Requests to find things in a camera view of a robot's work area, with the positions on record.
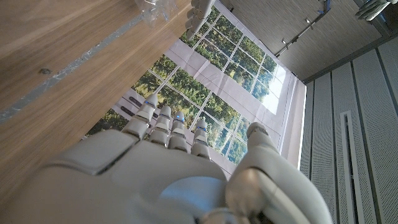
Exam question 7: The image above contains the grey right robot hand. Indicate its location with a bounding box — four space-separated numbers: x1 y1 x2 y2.
0 93 333 224

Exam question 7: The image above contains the clear plastic wrap sheet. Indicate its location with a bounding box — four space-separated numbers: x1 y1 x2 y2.
134 0 180 28

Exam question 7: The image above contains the printed forest window backdrop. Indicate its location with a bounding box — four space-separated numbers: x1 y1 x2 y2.
85 0 308 180

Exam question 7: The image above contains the grey tape outline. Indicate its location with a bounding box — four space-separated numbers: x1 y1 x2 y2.
0 14 146 124

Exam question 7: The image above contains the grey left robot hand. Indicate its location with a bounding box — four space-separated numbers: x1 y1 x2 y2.
184 0 215 41

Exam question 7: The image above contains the blue tape piece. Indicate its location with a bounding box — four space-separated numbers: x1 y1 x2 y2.
317 0 332 15

